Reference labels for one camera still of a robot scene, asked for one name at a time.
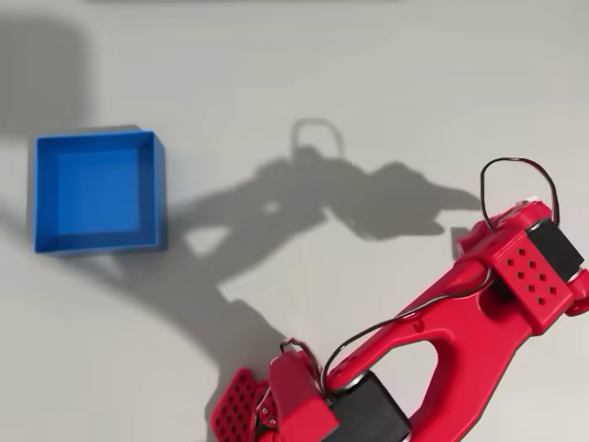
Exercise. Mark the blue square box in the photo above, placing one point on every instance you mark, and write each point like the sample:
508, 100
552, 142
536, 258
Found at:
96, 193

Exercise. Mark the red robot arm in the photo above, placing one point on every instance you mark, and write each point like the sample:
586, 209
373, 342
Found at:
437, 322

